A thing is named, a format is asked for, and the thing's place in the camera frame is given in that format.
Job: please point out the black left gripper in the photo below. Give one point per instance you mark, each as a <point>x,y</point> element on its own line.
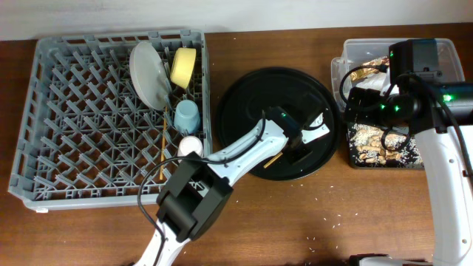
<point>295,152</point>

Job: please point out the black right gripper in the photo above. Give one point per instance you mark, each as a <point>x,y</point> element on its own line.
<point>369,99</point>

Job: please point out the wooden chopstick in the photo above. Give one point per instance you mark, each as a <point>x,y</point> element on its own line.
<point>273,160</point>
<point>163,144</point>

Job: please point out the gold foil wrapper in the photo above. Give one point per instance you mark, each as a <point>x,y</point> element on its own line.
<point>370,68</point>

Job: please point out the pink cup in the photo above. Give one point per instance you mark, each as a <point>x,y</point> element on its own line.
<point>188,145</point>

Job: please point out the light blue cup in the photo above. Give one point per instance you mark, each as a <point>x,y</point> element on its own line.
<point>187,117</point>

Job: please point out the yellow bowl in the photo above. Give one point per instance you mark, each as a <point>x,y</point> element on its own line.
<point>183,66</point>

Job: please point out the grey plate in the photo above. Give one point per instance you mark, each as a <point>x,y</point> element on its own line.
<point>149,76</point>

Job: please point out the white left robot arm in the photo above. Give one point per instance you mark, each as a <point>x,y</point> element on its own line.
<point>196,193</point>

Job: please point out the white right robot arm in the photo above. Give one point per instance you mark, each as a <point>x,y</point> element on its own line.
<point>439,116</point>

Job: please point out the grey dishwasher rack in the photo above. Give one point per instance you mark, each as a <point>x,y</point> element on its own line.
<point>86,139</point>

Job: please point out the food scraps pile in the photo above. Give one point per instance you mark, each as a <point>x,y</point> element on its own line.
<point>380,146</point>

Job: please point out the black rectangular bin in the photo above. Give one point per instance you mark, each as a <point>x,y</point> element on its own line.
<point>384,147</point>

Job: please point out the clear plastic bin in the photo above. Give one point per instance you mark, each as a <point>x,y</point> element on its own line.
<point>357,51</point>

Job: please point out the round black tray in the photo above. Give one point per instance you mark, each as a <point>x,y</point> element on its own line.
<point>298,94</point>

